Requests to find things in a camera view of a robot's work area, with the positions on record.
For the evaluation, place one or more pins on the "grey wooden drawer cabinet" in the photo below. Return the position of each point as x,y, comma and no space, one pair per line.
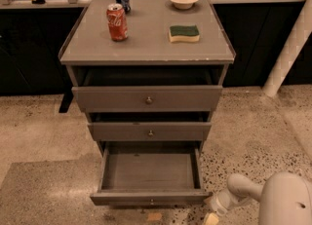
148,43

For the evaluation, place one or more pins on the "grey drawer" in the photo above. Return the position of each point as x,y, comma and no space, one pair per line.
152,173
147,89
151,126

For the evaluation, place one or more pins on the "white diagonal pole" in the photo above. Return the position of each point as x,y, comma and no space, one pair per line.
300,33

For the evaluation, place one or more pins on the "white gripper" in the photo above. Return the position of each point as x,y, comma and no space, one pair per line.
218,203

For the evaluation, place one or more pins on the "red cola can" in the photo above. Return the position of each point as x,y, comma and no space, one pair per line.
117,24

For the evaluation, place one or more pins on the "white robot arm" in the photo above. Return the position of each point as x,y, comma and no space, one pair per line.
284,199

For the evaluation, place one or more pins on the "green yellow sponge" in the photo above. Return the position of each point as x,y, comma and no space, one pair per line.
182,33

